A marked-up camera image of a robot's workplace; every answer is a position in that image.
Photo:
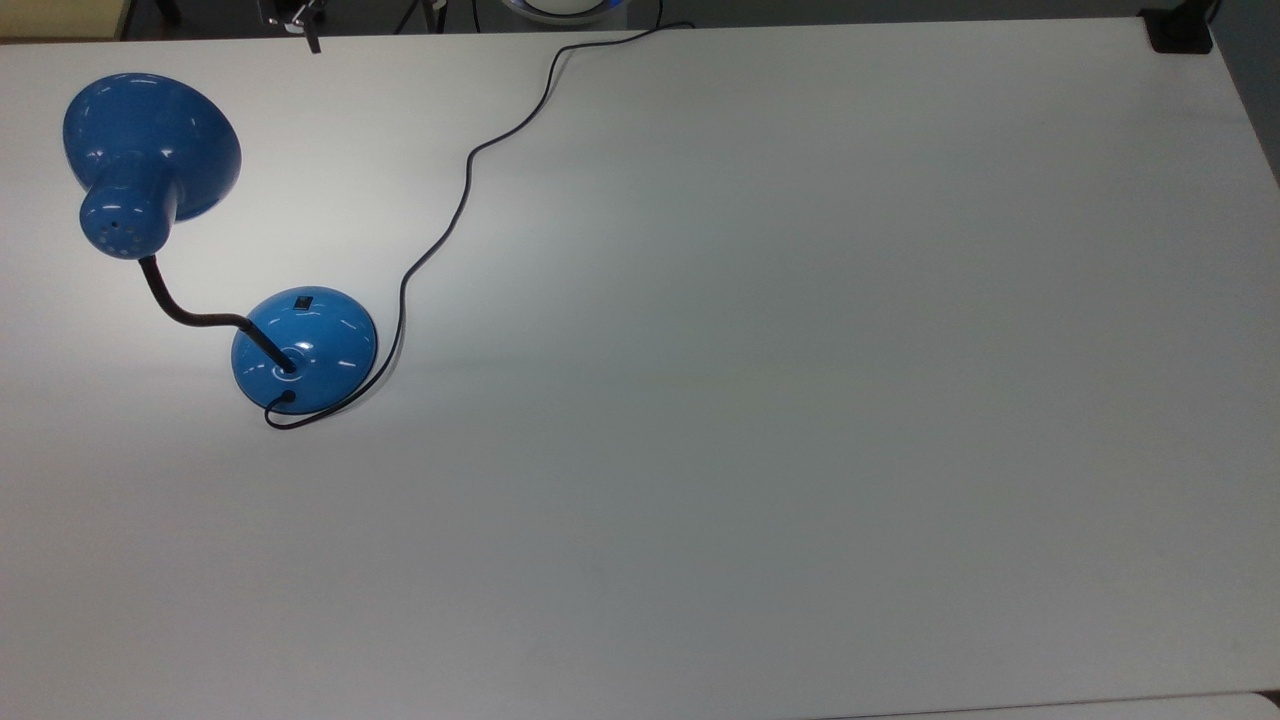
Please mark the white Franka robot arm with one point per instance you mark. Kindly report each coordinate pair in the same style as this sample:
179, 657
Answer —
560, 8

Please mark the blue desk lamp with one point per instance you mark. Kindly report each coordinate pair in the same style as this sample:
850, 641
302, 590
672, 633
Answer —
305, 345

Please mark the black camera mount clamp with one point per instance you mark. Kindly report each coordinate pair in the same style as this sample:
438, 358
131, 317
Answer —
1180, 32

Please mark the beige cabinet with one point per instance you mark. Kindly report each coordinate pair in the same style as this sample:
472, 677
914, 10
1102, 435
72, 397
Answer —
60, 15

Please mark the black tripod legs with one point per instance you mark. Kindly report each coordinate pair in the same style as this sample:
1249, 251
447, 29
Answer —
432, 12

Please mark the grey Franka gripper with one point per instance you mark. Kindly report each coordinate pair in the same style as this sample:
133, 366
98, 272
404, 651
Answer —
290, 10

